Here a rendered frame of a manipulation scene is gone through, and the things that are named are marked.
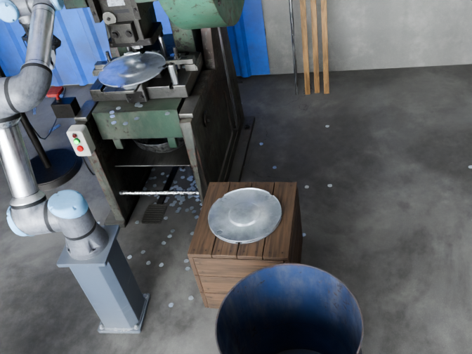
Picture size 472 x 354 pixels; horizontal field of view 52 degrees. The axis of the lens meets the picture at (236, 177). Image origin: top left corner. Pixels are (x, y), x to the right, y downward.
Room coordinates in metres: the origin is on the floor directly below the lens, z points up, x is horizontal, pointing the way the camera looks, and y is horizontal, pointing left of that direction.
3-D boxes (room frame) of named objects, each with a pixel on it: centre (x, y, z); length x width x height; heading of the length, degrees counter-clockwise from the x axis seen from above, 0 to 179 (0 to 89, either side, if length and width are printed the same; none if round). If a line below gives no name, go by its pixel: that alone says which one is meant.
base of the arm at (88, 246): (1.28, 0.58, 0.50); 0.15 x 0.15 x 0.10
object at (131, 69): (1.92, 0.34, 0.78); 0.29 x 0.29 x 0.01
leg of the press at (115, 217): (2.26, 0.51, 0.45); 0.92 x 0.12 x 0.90; 163
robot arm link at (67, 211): (1.28, 0.59, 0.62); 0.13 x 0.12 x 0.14; 84
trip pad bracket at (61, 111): (1.92, 0.67, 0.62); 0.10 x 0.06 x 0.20; 73
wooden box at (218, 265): (1.36, 0.00, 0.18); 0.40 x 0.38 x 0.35; 163
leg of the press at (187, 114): (2.10, 0.00, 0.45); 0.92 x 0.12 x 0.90; 163
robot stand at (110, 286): (1.28, 0.58, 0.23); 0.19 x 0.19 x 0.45; 77
